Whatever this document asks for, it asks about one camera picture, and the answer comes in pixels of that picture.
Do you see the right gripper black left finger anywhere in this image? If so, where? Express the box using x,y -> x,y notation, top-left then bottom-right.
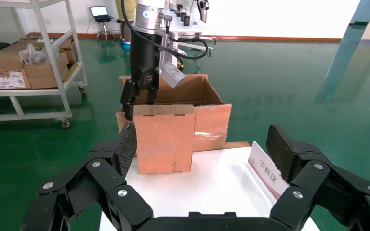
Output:
20,122 -> 154,231

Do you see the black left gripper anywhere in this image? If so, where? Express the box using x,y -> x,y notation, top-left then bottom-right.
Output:
119,30 -> 162,121

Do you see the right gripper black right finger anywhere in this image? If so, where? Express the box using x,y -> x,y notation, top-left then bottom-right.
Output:
266,124 -> 370,231

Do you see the small cardboard box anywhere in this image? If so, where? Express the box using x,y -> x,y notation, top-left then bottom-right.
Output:
132,104 -> 196,175

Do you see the large open cardboard box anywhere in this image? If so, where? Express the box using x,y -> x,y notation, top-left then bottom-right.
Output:
115,74 -> 251,153

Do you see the long cardboard box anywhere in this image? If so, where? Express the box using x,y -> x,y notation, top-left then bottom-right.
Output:
18,38 -> 78,64

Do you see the flat plain cardboard box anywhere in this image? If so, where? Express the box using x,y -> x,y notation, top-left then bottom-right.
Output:
27,65 -> 70,90

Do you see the medium plain cardboard box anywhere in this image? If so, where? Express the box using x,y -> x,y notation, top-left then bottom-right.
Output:
24,52 -> 69,79

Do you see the cardboard box with shipping label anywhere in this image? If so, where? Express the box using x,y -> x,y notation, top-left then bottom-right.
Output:
0,67 -> 32,90

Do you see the wide plain cardboard box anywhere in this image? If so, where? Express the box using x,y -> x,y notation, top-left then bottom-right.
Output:
0,43 -> 30,71

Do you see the acrylic sign with red label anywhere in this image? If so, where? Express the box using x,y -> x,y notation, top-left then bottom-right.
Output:
246,141 -> 291,205

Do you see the black metal stool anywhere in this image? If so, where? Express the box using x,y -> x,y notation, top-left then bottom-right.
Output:
96,17 -> 118,41

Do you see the person in yellow coat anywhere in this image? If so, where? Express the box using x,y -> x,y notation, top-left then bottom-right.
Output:
115,0 -> 138,51

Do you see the open laptop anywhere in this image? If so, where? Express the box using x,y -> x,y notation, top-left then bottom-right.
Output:
90,5 -> 113,22

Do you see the black white handheld device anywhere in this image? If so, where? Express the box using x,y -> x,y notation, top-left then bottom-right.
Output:
195,0 -> 210,23

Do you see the white plastic bag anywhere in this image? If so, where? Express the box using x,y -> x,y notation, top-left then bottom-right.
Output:
19,43 -> 50,66

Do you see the white metal shelf cart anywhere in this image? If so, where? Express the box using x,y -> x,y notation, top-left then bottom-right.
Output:
0,0 -> 89,130

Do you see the blue pillar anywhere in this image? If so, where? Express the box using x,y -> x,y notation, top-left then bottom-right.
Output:
349,0 -> 370,26

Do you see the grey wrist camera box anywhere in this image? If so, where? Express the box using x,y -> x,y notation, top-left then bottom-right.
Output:
159,28 -> 186,89

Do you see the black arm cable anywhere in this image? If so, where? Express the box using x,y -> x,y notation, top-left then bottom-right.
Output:
120,0 -> 209,61

